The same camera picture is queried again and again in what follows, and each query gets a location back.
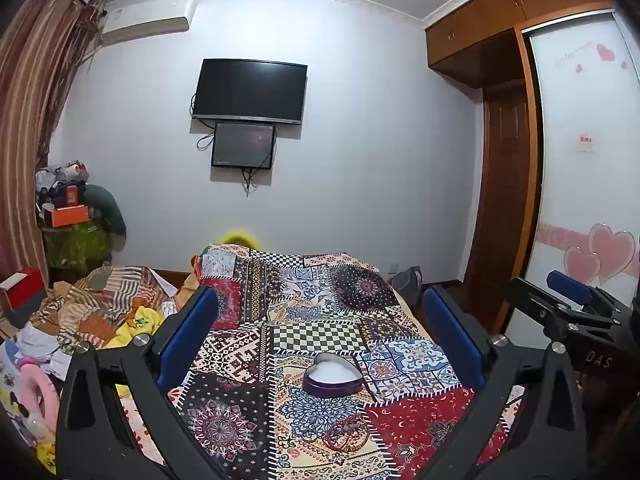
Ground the purple heart-shaped jewelry box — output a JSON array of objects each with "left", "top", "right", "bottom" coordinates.
[{"left": 302, "top": 352, "right": 363, "bottom": 399}]

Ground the pink plush toy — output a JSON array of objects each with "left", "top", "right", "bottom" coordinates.
[{"left": 18, "top": 363, "right": 60, "bottom": 434}]

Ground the brown wooden door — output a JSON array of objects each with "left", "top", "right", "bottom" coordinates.
[{"left": 463, "top": 81, "right": 529, "bottom": 332}]

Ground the yellow garment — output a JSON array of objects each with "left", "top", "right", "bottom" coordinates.
[{"left": 104, "top": 307, "right": 165, "bottom": 349}]

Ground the striped patterned blanket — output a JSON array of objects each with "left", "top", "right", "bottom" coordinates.
[{"left": 30, "top": 264, "right": 171, "bottom": 351}]

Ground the grey backpack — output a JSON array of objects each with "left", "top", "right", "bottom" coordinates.
[{"left": 390, "top": 266, "right": 422, "bottom": 307}]

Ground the red box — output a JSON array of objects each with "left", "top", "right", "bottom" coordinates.
[{"left": 0, "top": 268, "right": 46, "bottom": 312}]

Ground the white sliding wardrobe door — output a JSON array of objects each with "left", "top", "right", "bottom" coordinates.
[{"left": 504, "top": 12, "right": 640, "bottom": 351}]

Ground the orange box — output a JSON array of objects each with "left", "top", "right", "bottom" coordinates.
[{"left": 44, "top": 205, "right": 90, "bottom": 228}]

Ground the colourful patchwork bedspread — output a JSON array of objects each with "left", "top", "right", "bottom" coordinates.
[{"left": 119, "top": 242, "right": 526, "bottom": 480}]

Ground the wooden overhead cabinet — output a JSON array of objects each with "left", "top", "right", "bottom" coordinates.
[{"left": 425, "top": 0, "right": 612, "bottom": 89}]

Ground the yellow round object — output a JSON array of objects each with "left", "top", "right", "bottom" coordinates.
[{"left": 218, "top": 230, "right": 262, "bottom": 250}]

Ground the striped brown curtain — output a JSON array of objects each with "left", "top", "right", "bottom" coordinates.
[{"left": 1, "top": 0, "right": 104, "bottom": 278}]

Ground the small black wall monitor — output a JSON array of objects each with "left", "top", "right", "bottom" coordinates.
[{"left": 212, "top": 122, "right": 276, "bottom": 170}]

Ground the large black wall television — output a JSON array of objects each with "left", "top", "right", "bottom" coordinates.
[{"left": 192, "top": 58, "right": 308, "bottom": 125}]

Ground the white wall air conditioner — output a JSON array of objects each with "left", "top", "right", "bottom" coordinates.
[{"left": 102, "top": 0, "right": 196, "bottom": 46}]

